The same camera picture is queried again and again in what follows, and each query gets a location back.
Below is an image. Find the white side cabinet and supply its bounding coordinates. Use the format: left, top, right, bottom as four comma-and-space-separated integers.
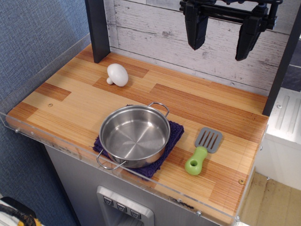
254, 88, 301, 190

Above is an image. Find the green grey toy spatula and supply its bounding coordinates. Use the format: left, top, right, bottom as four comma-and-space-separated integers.
185, 127, 222, 176

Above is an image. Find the stainless steel pot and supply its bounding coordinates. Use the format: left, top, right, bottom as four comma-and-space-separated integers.
96, 101, 171, 170

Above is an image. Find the black yellow object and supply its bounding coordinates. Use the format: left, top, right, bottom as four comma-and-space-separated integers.
0, 197, 43, 226

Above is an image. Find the white toy mushroom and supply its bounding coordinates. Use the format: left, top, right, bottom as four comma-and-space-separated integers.
106, 63, 129, 87

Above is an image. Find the dark right post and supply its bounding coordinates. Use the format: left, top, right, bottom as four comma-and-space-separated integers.
262, 6, 301, 116

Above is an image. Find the purple cloth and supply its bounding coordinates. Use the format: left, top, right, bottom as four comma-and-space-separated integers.
92, 104, 185, 179

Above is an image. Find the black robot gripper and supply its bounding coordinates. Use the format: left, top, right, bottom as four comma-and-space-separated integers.
180, 0, 283, 61

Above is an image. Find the clear acrylic guard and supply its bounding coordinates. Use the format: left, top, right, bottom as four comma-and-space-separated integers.
7, 28, 272, 226

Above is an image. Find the grey toy fridge cabinet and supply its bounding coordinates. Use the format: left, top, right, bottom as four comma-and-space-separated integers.
46, 146, 239, 226

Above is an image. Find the silver dispenser panel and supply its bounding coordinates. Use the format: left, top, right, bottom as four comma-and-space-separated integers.
96, 186, 155, 226

